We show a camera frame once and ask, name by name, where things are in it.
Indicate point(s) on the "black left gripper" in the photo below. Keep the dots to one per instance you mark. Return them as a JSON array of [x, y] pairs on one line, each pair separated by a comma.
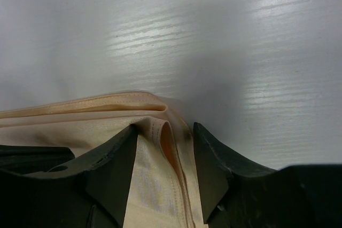
[[26, 160]]

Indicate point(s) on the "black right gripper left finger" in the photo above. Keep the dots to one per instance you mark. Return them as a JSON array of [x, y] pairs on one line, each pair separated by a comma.
[[96, 196]]

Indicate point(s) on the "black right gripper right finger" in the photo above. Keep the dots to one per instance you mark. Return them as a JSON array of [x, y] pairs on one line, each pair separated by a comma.
[[238, 192]]

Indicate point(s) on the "beige cloth napkin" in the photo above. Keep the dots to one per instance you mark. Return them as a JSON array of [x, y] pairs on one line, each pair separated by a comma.
[[164, 188]]

